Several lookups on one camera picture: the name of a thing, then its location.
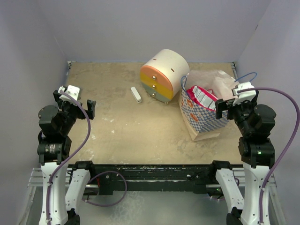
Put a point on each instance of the pink snack bag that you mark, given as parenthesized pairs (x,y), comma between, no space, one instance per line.
(202,97)

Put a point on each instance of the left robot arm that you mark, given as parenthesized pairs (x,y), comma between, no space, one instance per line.
(60,203)

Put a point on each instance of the small white plastic bar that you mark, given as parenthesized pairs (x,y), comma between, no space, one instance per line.
(136,94)

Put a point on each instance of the round mini drawer cabinet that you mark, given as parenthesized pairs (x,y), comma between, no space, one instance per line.
(161,75)

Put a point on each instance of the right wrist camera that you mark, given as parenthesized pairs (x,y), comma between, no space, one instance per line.
(242,93)

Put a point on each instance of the aluminium frame rail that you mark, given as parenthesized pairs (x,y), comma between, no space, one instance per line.
(36,178)

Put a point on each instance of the black table front rail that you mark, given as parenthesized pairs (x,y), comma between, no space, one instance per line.
(198,179)

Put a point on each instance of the checkered paper bag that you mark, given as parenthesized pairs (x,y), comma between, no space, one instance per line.
(200,122)

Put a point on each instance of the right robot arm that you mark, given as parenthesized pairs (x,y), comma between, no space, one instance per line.
(255,123)

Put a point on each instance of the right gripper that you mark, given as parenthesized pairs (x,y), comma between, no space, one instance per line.
(222,105)

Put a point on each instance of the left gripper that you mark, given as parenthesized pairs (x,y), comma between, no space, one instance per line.
(87,113)

